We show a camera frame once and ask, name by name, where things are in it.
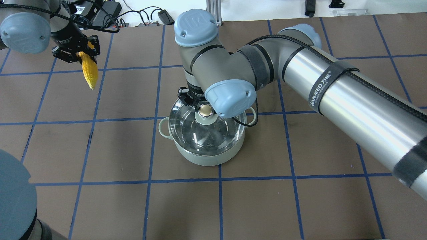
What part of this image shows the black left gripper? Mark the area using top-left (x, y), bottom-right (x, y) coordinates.
top-left (51, 21), bottom-right (100, 64)

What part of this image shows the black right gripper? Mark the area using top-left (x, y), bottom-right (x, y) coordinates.
top-left (177, 82), bottom-right (254, 115)

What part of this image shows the yellow corn cob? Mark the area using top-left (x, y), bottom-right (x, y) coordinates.
top-left (78, 51), bottom-right (98, 90)

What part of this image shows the glass pot lid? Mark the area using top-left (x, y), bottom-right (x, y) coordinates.
top-left (169, 99), bottom-right (245, 156)

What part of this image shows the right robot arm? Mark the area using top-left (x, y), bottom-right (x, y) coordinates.
top-left (174, 9), bottom-right (427, 199)

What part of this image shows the pale green electric pot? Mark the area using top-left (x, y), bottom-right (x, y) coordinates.
top-left (158, 99), bottom-right (258, 166)

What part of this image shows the black power adapter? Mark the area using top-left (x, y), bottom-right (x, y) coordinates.
top-left (157, 9), bottom-right (175, 25)

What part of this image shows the aluminium frame post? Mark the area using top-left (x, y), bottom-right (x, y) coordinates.
top-left (206, 0), bottom-right (223, 26)

